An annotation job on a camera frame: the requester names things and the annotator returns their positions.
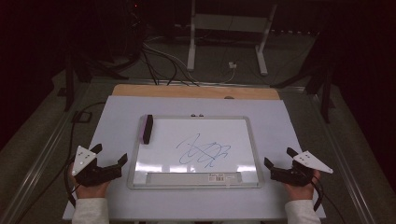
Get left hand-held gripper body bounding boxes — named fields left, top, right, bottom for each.
left=71, top=145, right=123, bottom=188

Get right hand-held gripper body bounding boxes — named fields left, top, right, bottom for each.
left=270, top=150, right=334, bottom=188

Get purple whiteboard eraser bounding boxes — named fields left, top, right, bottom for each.
left=138, top=114, right=154, bottom=146

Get person's right hand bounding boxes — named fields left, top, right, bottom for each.
left=284, top=170, right=321, bottom=202

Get person's left hand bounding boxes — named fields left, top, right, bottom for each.
left=68, top=162, right=110, bottom=201

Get white table sheet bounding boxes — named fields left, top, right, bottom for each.
left=62, top=94, right=327, bottom=221

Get metal-framed whiteboard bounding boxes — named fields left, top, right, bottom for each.
left=126, top=113, right=263, bottom=190

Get black tripod stand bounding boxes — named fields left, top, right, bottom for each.
left=57, top=46, right=130, bottom=113
left=270, top=31, right=339, bottom=124

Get wooden table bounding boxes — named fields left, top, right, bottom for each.
left=110, top=83, right=281, bottom=101

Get white metal stand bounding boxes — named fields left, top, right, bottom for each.
left=186, top=0, right=278, bottom=77

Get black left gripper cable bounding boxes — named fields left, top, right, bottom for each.
left=63, top=101, right=107, bottom=209

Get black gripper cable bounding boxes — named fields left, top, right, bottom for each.
left=310, top=174, right=347, bottom=224
left=63, top=101, right=107, bottom=209

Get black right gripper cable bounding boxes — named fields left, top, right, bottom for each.
left=310, top=174, right=347, bottom=224

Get black rectangular floor frame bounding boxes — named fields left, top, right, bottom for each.
left=71, top=110, right=93, bottom=123

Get black floor cables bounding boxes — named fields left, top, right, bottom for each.
left=140, top=43, right=201, bottom=88

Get white plug with cable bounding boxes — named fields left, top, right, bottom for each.
left=143, top=35, right=238, bottom=86

